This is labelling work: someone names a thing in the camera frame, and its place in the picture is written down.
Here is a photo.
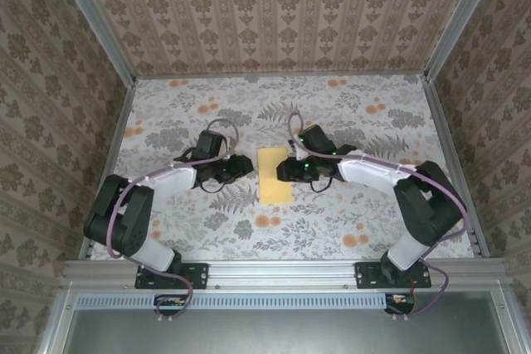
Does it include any yellow cloth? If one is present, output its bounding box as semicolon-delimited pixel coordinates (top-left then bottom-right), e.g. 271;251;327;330
256;146;294;206

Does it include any aluminium mounting rail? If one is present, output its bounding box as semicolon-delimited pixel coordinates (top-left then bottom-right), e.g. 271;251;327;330
61;258;509;289

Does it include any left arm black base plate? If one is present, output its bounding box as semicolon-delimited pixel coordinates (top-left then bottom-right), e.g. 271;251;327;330
134;262;208;290

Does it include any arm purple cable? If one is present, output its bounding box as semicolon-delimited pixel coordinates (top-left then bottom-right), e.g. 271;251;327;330
288;111;470;324
105;118;239;324

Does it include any black connector board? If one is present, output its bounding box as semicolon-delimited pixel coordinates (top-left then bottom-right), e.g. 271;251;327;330
153;293;188;317
384;292;416;316

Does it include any right gripper thin black cable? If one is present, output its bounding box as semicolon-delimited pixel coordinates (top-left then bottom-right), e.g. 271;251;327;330
309;175;335;194

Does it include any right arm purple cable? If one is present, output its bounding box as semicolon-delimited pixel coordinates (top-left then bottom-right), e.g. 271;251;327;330
288;111;470;324

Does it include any aluminium side rail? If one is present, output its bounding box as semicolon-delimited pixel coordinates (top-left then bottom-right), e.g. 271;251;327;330
423;78;490;258
77;78;138;259

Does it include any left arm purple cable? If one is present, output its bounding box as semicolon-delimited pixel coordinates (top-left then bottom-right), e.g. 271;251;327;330
105;118;239;324

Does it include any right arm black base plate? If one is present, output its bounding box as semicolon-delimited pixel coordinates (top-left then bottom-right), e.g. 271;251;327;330
355;261;432;290

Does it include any grey slotted cable duct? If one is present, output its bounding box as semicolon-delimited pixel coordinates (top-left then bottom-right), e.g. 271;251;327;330
76;292;389;311

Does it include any floral table cloth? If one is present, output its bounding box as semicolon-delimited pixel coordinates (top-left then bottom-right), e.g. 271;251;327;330
89;74;476;262

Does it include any gripper thin black cable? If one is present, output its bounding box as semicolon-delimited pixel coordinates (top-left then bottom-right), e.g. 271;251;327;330
198;179;236;194
309;175;335;194

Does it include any grey metal panel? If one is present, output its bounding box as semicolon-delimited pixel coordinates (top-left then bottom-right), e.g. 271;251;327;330
61;308;511;354

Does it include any left gripper thin black cable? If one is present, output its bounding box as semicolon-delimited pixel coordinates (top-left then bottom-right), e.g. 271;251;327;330
198;179;236;194

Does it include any aluminium frame post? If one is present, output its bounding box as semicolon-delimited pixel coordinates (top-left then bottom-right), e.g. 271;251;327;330
423;0;506;81
48;0;138;85

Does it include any aluminium rear rail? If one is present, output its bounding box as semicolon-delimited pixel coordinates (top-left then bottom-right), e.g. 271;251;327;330
134;71;428;80

